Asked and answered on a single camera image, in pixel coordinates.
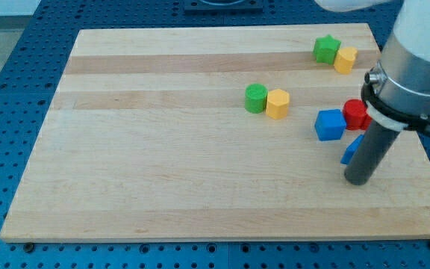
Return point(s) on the blue cube block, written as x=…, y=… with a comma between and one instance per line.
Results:
x=330, y=125

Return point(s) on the light wooden board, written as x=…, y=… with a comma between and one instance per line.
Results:
x=147, y=139

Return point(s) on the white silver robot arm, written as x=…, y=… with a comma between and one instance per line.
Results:
x=401, y=77

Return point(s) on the yellow hexagon block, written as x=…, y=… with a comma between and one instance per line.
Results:
x=278, y=101

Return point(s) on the blue triangle block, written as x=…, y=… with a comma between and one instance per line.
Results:
x=351, y=149

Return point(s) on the red cylinder block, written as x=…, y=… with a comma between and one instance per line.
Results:
x=355, y=115

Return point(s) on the green star block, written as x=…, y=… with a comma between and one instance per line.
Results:
x=325, y=49

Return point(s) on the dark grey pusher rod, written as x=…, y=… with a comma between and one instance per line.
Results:
x=370, y=152

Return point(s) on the yellow heart block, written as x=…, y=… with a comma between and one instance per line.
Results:
x=345, y=60

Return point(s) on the green cylinder block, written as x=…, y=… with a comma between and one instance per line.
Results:
x=255, y=98

